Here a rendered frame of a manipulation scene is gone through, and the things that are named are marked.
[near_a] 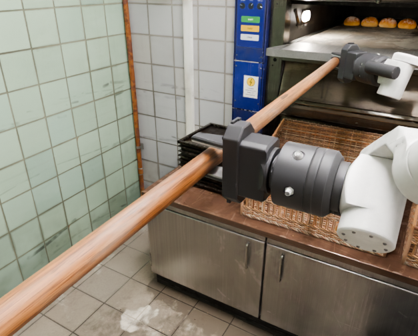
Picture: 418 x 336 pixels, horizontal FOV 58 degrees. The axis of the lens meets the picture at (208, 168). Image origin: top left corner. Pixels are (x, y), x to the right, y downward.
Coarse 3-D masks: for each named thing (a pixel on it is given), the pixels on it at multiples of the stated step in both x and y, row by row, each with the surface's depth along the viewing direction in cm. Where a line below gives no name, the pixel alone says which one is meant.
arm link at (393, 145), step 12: (396, 132) 41; (408, 132) 39; (372, 144) 45; (384, 144) 42; (396, 144) 39; (408, 144) 37; (384, 156) 44; (396, 156) 38; (396, 168) 37; (408, 168) 36; (396, 180) 37; (408, 180) 36; (408, 192) 37
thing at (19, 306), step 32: (288, 96) 82; (256, 128) 67; (192, 160) 53; (160, 192) 45; (128, 224) 40; (64, 256) 35; (96, 256) 36; (32, 288) 31; (64, 288) 33; (0, 320) 29
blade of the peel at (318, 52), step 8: (272, 48) 145; (280, 48) 153; (288, 48) 155; (296, 48) 155; (304, 48) 155; (312, 48) 155; (320, 48) 155; (328, 48) 155; (336, 48) 155; (360, 48) 155; (368, 48) 155; (280, 56) 139; (288, 56) 138; (296, 56) 137; (304, 56) 135; (312, 56) 134; (320, 56) 132; (328, 56) 131; (392, 56) 139; (416, 56) 139
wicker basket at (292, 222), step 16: (288, 128) 176; (304, 128) 172; (320, 128) 169; (336, 128) 166; (320, 144) 170; (336, 144) 167; (352, 144) 164; (368, 144) 161; (352, 160) 164; (256, 208) 147; (272, 208) 155; (288, 208) 140; (272, 224) 146; (288, 224) 143; (304, 224) 139; (320, 224) 136; (336, 240) 136; (384, 256) 129
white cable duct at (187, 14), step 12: (192, 0) 180; (192, 12) 182; (192, 24) 184; (192, 36) 186; (192, 48) 189; (192, 60) 191; (192, 72) 194; (192, 84) 197; (192, 96) 200; (192, 108) 203; (192, 120) 206; (192, 132) 209
